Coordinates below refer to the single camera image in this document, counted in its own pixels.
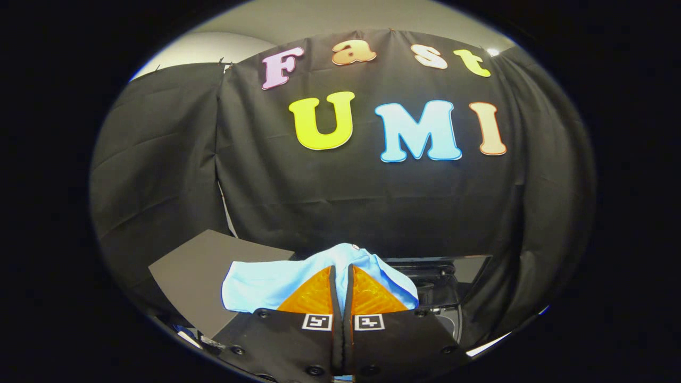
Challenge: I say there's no light blue polo shirt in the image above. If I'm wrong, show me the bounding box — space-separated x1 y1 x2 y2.
221 243 420 314

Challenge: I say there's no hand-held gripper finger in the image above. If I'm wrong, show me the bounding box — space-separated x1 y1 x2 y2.
343 264 472 383
213 265 344 383

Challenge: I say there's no grey washing machine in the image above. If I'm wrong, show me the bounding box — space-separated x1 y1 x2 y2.
420 306 464 345

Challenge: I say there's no black backdrop cloth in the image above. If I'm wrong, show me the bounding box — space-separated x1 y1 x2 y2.
89 29 597 347

